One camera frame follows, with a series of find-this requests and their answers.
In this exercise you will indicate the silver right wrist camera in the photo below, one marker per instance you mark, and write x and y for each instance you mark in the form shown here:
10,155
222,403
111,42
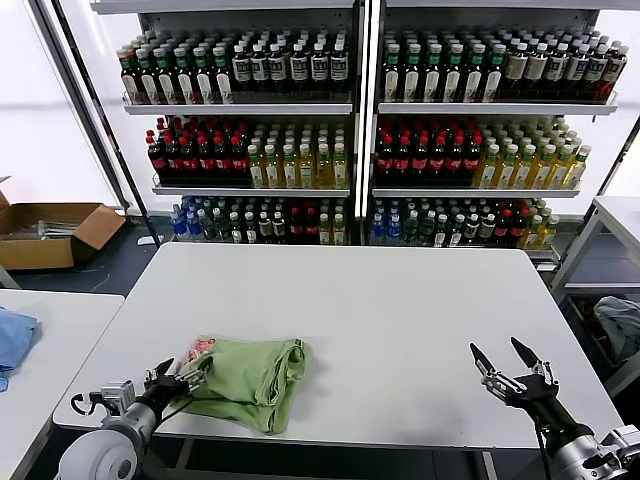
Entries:
622,445

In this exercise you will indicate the cola bottle red cap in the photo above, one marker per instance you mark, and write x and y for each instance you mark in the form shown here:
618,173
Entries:
240,163
385,163
189,163
297,228
403,163
438,163
421,163
158,161
473,163
207,163
520,231
504,231
223,163
455,163
312,228
174,163

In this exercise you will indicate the dark drink bottle beige label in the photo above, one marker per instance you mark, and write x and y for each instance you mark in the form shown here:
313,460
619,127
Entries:
514,68
536,68

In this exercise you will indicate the cardboard flap piece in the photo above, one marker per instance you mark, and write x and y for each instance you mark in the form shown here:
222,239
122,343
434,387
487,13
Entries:
3,201

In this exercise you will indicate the thin black frame pole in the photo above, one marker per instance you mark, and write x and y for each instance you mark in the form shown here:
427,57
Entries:
622,156

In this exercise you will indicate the dark tea bottle green label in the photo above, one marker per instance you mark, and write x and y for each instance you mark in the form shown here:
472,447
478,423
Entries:
392,76
452,76
204,81
148,81
129,81
473,76
432,76
223,81
412,76
186,81
493,76
167,81

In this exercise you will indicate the blue water bottle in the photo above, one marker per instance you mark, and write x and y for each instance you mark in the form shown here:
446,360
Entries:
193,226
394,232
378,232
178,223

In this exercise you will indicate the dark storage crate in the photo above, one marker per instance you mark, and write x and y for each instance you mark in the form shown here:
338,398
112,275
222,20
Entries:
584,313

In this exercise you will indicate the grey slanted frame pole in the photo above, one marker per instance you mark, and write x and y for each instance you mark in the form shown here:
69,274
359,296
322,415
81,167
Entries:
78,101

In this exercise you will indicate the dark bottle white cap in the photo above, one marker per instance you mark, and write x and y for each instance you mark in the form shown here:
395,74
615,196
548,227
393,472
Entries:
457,232
279,228
442,232
251,231
236,231
488,230
266,228
472,230

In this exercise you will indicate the light green t-shirt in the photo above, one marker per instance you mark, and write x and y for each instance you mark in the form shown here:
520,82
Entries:
250,380

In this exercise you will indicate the brown cardboard box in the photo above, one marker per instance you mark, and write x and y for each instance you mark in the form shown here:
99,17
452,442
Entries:
36,256

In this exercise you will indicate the small white floor object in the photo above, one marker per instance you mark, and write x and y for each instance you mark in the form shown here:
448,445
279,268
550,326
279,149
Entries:
147,241

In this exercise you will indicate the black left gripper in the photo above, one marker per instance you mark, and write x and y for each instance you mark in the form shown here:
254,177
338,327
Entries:
162,395

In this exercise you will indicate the grey crumpled cloth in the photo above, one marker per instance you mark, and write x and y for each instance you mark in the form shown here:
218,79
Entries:
621,326

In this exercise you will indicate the yellow juice bottle white cap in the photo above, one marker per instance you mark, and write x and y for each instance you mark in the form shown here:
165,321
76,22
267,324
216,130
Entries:
524,173
340,232
577,173
341,173
543,173
488,173
507,173
291,173
257,173
533,233
307,173
562,173
325,173
549,235
326,232
273,173

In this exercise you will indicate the green tinted clear bottle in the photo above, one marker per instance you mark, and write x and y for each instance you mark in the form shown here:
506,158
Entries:
428,230
412,230
222,228
208,226

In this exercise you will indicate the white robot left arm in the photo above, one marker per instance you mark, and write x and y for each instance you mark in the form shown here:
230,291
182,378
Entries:
100,455

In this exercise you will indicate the blue cloth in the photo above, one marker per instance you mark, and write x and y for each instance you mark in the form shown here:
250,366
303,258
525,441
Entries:
15,341

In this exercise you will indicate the white side table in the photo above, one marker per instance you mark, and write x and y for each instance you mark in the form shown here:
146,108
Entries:
621,213

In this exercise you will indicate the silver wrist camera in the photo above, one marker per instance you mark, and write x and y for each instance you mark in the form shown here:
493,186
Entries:
622,445
119,397

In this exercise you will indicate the black slanted frame pole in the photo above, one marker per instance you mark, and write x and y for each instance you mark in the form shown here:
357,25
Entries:
106,126

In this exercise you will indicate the grey metal shelf rack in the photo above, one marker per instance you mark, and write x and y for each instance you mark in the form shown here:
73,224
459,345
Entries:
242,109
492,109

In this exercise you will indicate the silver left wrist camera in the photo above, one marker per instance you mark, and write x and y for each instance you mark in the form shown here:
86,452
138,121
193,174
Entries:
119,397

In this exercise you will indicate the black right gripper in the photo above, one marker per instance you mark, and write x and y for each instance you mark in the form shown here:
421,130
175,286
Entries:
540,400

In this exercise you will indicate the grey metal rods bundle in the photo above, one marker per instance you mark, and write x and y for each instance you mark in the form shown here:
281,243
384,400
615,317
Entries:
46,231

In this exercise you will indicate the dark drink bottle blue label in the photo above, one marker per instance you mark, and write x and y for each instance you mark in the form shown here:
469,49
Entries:
596,71
576,71
242,71
340,70
299,70
277,70
320,70
556,71
614,71
260,71

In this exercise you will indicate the white upright post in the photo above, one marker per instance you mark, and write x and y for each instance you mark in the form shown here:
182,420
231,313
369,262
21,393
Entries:
373,76

